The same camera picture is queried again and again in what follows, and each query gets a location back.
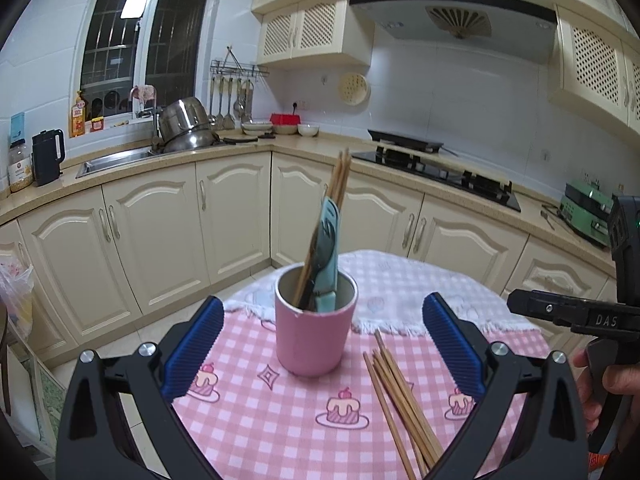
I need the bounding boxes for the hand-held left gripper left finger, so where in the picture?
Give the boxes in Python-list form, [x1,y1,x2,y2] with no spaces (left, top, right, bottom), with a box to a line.
[55,296,226,480]

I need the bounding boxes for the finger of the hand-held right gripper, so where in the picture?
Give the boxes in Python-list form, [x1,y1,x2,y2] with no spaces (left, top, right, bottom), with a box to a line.
[506,287,576,330]

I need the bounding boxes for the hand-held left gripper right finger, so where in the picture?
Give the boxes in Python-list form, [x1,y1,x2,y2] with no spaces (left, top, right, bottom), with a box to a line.
[421,292,591,480]

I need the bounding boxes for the pink utensil cup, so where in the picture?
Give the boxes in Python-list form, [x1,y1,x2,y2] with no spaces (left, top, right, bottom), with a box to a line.
[274,265,359,377]

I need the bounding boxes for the teal spatula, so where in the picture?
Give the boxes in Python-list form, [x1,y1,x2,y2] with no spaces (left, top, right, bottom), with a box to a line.
[312,197,343,313]

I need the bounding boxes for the person's right hand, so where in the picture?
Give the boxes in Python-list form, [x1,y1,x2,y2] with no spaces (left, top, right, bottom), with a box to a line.
[572,349,640,433]

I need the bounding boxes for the green kitchen appliance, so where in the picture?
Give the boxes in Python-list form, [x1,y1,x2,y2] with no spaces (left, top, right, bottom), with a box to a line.
[559,180,616,248]

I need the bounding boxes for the pink checked tablecloth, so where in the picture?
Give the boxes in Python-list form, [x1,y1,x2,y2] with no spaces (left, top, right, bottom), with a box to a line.
[170,305,551,480]

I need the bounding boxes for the cream lower kitchen cabinets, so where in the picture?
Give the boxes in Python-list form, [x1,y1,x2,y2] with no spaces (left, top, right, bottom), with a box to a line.
[0,152,621,361]

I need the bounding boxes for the black gas stove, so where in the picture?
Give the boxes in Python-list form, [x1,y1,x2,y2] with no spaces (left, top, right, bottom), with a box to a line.
[351,149,522,212]

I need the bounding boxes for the plastic bag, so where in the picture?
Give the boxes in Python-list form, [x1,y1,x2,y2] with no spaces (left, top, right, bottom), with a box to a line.
[0,260,35,333]

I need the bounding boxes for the steel sink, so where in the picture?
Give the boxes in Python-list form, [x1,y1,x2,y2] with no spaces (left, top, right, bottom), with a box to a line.
[76,149,156,178]

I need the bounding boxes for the large lattice upper cabinet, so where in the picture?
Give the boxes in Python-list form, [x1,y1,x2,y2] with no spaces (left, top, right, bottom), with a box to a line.
[547,0,640,133]

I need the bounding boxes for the steel wok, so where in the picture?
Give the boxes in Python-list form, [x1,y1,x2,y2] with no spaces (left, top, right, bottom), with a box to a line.
[162,127,221,153]

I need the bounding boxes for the black induction cooker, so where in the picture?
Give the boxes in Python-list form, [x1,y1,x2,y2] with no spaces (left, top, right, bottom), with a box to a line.
[367,129,445,147]

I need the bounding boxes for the sink faucet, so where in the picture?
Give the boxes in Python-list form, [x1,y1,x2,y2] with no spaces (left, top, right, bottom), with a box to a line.
[132,105,162,153]

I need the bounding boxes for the hanging steel spatula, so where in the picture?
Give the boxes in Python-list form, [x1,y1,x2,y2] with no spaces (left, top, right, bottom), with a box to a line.
[223,77,236,130]

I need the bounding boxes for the steel pot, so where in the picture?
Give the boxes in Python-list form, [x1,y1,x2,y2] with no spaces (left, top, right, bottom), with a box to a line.
[158,97,211,143]

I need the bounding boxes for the beige kitchen countertop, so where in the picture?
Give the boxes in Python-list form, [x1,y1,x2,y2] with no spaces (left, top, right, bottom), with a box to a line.
[0,132,618,276]

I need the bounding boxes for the black electric kettle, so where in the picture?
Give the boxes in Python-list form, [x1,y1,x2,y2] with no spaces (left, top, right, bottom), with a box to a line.
[31,129,66,187]

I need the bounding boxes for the hanging steel strainer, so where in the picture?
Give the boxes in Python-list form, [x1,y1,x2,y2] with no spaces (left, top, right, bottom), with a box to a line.
[232,79,256,121]

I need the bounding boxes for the glass jar with label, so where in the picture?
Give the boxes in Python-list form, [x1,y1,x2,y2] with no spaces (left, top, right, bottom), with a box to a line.
[8,141,35,193]

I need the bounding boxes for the yellow bottle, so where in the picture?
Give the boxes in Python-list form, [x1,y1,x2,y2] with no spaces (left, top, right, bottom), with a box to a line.
[70,91,87,138]

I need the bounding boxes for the round yellow steamer plate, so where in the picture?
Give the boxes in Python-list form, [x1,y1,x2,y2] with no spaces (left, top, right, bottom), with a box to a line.
[338,72,371,106]

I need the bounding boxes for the kitchen window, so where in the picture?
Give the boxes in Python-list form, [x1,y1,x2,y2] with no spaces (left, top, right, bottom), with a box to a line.
[80,0,218,121]

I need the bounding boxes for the range hood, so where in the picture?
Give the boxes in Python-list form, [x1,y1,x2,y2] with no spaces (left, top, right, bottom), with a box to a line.
[348,0,558,66]

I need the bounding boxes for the cream lattice door cabinet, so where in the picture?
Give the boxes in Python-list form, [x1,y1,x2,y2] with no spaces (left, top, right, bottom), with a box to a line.
[256,0,373,68]

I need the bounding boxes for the wall utensil rack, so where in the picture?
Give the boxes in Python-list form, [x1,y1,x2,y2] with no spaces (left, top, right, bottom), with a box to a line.
[210,46,270,78]

